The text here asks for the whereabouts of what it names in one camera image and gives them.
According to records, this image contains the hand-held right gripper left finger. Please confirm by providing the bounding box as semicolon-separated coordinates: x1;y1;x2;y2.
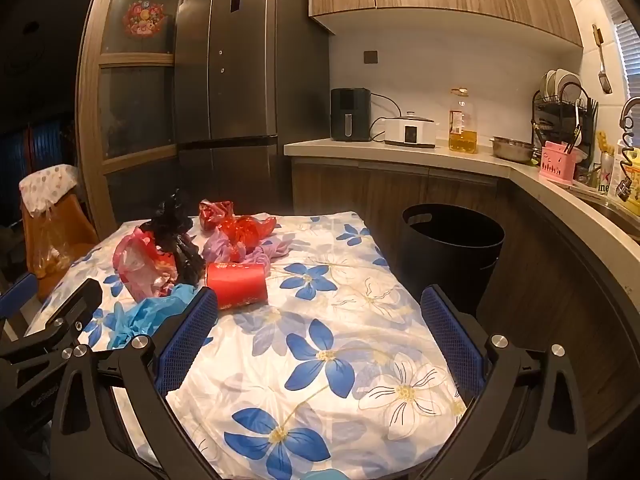
50;286;221;480

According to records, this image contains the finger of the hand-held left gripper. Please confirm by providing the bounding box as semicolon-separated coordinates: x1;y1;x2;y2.
0;274;40;343
0;278;103;367

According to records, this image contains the clear plastic bag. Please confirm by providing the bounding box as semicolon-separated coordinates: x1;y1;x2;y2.
27;205;76;278

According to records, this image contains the white electric cooker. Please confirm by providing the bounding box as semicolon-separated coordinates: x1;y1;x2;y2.
384;111;437;149

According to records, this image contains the blue disposable glove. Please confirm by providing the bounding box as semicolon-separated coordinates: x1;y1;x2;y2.
106;284;201;351

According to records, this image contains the orange chair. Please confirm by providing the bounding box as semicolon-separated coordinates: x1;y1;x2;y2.
20;192;101;301

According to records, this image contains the black air fryer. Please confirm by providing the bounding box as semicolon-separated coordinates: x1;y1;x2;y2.
330;87;372;142

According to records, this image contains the steel bowl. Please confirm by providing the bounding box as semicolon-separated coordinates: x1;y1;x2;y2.
489;135;541;163

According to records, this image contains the silver beer can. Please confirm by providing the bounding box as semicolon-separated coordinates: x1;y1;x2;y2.
597;152;618;196

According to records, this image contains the steel faucet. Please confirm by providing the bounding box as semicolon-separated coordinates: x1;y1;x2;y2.
619;97;640;133

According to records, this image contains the pink utensil basket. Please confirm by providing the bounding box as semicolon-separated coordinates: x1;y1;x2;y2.
539;141;581;182

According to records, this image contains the black plastic bag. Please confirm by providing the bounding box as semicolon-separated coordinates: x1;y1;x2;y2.
141;189;207;288

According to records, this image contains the red patterned plastic bag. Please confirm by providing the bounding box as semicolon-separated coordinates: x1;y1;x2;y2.
217;214;278;251

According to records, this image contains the red paper cup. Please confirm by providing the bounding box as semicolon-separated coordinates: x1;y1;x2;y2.
206;261;269;310

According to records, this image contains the blue ribbed panel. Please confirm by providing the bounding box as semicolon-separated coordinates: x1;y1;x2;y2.
0;119;76;166

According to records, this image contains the hanging metal spatula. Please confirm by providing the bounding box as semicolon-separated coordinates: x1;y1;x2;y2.
592;24;613;95

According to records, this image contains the cooking oil bottle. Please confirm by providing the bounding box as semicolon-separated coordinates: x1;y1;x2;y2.
447;88;480;155

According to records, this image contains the pink translucent plastic bag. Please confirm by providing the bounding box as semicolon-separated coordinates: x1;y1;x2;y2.
112;227;178;303

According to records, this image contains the wooden framed glass door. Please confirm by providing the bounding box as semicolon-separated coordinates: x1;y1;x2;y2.
75;0;216;241

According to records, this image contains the grey refrigerator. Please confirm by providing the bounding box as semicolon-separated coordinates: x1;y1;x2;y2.
172;0;331;216

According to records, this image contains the steel sink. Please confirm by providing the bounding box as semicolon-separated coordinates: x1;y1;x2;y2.
570;187;640;241

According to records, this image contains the purple plastic bag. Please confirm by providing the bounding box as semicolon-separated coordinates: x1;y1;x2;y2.
201;230;293;267

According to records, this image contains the yellow detergent bottle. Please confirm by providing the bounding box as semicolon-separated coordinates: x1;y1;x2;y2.
622;147;640;206

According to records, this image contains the window blind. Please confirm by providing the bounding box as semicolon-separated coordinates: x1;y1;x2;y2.
614;15;640;98

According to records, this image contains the black dish rack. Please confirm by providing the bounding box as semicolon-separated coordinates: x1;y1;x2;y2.
531;69;600;171

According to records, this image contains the red floral door decoration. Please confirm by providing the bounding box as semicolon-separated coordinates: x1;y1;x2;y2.
122;0;168;38

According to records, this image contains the polka dot cloth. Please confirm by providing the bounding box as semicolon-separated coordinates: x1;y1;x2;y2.
19;164;81;218

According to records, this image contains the black coiled hose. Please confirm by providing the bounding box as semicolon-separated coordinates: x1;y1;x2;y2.
616;110;640;203

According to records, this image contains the blue floral blanket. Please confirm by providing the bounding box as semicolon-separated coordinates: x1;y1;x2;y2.
25;210;468;480

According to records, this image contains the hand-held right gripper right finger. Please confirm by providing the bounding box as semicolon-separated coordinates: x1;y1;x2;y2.
419;284;590;480

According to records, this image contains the stone kitchen countertop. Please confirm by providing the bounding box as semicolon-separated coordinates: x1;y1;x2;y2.
284;137;640;321

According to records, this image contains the black trash bin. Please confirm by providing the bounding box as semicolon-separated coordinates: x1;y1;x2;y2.
398;203;506;318

